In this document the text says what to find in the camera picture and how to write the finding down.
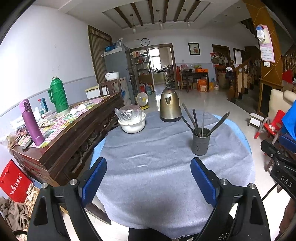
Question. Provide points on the checked patterned mat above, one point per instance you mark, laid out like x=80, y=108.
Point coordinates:
x=67, y=119

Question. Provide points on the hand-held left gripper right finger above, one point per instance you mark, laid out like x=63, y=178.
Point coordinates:
x=203, y=180

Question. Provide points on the green thermos flask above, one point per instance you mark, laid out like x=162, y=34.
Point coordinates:
x=59, y=97

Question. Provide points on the cream armchair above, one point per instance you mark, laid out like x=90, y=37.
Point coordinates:
x=277, y=104

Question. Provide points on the pink wall calendar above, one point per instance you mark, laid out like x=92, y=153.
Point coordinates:
x=267, y=51

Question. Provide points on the red plastic child chair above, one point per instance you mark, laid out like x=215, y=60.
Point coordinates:
x=275, y=126

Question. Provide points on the clear drinking glass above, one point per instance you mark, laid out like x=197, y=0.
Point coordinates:
x=49, y=115

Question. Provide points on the person's right forearm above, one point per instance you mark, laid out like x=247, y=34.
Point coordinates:
x=290, y=220

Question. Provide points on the wooden staircase railing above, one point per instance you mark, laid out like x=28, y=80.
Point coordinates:
x=240, y=74

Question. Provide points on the framed picture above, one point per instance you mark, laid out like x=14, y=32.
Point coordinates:
x=193, y=48

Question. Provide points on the small white cabinet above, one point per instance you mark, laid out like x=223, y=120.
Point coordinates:
x=92, y=92

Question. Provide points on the blue water jug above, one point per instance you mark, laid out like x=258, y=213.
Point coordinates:
x=148, y=89

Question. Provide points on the white rice cooker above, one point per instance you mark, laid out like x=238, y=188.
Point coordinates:
x=112, y=76

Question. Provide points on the dark carved wooden sideboard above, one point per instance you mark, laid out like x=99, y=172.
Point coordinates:
x=69, y=141

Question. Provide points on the white tissue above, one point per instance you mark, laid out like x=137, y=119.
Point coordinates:
x=78, y=110

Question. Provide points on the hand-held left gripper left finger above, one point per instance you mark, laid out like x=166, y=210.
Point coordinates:
x=93, y=180

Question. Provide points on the grey perforated metal holder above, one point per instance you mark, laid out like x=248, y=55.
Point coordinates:
x=200, y=143

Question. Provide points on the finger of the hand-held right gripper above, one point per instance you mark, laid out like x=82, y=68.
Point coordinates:
x=289, y=143
x=269, y=149

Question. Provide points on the grey felt table cloth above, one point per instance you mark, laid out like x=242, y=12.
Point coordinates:
x=150, y=162

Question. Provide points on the stainless steel electric kettle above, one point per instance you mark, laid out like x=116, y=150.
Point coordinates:
x=170, y=106

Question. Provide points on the brown cloth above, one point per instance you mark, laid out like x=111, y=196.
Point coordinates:
x=13, y=213

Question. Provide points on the clear plastic bag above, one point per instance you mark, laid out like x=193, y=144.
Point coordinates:
x=128, y=113

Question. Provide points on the blue table cloth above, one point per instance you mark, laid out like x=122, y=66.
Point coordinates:
x=242, y=136

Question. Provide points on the shelf rack with bottles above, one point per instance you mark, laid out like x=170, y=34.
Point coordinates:
x=140, y=67

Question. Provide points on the blue bottle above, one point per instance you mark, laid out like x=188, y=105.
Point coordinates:
x=45, y=104

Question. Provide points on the brown curtain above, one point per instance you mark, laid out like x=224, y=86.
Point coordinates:
x=98, y=53

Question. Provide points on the red cap plastic bottle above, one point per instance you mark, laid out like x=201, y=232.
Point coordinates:
x=41, y=109

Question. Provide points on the dark wooden chopstick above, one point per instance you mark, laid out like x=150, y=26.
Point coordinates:
x=187, y=117
x=221, y=124
x=203, y=122
x=195, y=120
x=219, y=121

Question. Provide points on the white step stool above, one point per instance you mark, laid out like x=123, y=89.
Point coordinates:
x=256, y=119

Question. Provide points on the white ceramic pot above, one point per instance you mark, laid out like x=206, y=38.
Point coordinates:
x=133, y=127

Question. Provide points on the purple thermos bottle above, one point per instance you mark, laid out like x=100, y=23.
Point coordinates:
x=31, y=122

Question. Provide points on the red paper bag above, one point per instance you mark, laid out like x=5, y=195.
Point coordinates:
x=13, y=180

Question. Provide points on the orange cardboard box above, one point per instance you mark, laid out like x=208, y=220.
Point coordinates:
x=202, y=85

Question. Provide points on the wooden chair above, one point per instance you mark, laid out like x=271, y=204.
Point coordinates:
x=108, y=87

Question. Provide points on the round wall clock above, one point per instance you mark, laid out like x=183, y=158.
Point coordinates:
x=145, y=42

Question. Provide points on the grey refrigerator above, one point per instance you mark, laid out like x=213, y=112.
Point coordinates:
x=118, y=60

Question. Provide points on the dark wooden dining table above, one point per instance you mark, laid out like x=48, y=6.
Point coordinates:
x=194, y=75

